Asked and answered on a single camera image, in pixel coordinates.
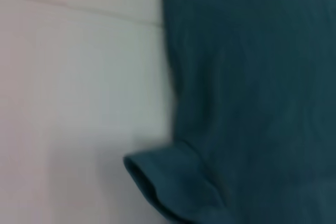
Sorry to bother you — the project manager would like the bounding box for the blue-green shirt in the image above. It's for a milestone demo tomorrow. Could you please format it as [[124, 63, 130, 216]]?
[[122, 0, 336, 224]]

